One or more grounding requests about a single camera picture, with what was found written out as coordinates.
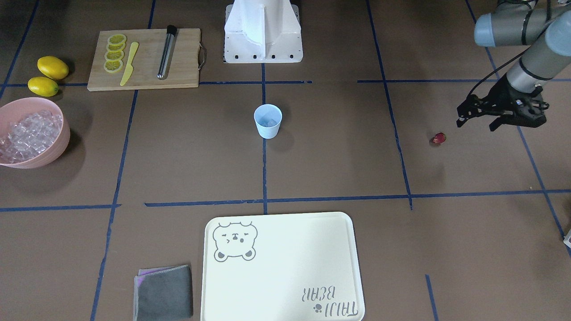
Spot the whole yellow lemon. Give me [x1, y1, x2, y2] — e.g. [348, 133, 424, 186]
[37, 56, 69, 81]
[27, 77, 59, 97]

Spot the pile of clear ice cubes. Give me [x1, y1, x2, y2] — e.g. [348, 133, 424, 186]
[0, 110, 63, 163]

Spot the cream bear print tray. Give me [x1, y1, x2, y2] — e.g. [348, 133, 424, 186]
[200, 211, 365, 321]

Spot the light blue plastic cup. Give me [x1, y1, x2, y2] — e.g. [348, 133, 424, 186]
[253, 104, 283, 140]

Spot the grey folded cloth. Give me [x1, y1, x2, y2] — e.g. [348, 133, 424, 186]
[133, 265, 194, 321]

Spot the lemon slice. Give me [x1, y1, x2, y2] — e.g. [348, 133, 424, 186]
[104, 49, 124, 62]
[106, 42, 126, 53]
[107, 34, 127, 45]
[103, 59, 123, 73]

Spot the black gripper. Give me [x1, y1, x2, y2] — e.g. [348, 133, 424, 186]
[455, 75, 549, 132]

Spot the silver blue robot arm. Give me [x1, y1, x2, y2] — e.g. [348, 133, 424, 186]
[456, 0, 571, 132]

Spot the wooden cutting board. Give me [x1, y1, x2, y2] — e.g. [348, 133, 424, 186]
[87, 29, 203, 91]

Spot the yellow plastic knife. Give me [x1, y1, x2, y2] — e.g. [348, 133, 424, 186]
[120, 42, 139, 86]

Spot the pink bowl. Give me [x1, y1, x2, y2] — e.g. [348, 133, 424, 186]
[1, 97, 70, 169]

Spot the white cup rack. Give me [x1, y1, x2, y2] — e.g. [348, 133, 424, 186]
[563, 230, 571, 249]

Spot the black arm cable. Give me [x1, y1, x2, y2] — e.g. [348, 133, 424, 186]
[466, 45, 531, 101]

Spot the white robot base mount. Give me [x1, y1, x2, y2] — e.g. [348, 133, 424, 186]
[223, 0, 304, 64]

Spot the red strawberry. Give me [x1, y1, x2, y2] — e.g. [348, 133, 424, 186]
[430, 132, 447, 146]

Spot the steel muddler black tip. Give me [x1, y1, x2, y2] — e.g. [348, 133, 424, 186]
[157, 25, 178, 81]

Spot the clear ice cube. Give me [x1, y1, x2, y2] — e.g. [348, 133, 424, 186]
[260, 118, 278, 128]

